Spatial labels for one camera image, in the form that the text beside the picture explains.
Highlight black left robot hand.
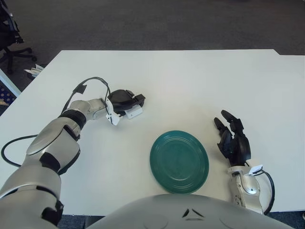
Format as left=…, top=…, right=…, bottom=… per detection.
left=107, top=89, right=146, bottom=117

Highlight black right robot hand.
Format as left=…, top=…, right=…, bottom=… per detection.
left=213, top=109, right=252, bottom=167

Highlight white charger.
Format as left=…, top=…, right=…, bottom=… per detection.
left=125, top=106, right=143, bottom=120

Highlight green ribbed plate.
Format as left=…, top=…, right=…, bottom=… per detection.
left=149, top=130, right=210, bottom=194

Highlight grey robot torso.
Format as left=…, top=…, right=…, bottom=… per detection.
left=85, top=193, right=305, bottom=229

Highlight white paper cards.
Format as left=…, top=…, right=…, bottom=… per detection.
left=24, top=64, right=43, bottom=77

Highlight white shelf board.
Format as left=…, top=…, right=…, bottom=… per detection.
left=0, top=69, right=20, bottom=98

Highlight blue dotted mat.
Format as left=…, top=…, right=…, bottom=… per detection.
left=0, top=85, right=18, bottom=106

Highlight black office chair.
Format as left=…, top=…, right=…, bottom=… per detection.
left=0, top=0, right=38, bottom=75

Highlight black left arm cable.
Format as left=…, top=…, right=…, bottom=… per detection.
left=1, top=76, right=112, bottom=167

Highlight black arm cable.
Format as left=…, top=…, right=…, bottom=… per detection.
left=1, top=76, right=112, bottom=167
left=259, top=170, right=275, bottom=216

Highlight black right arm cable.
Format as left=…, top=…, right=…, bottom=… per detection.
left=259, top=170, right=275, bottom=216

